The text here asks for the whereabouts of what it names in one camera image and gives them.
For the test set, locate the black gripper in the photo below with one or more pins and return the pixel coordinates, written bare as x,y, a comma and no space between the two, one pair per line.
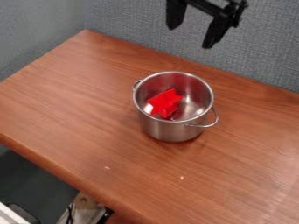
226,15

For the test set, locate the red plastic block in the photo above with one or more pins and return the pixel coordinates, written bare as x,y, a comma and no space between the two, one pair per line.
165,103

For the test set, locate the stainless steel pot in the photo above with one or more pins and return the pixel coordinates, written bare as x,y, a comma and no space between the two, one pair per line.
196,114

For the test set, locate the white object at corner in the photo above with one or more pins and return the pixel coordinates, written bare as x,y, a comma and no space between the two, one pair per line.
13,214

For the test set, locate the wooden table leg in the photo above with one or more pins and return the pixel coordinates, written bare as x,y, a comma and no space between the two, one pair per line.
85,211

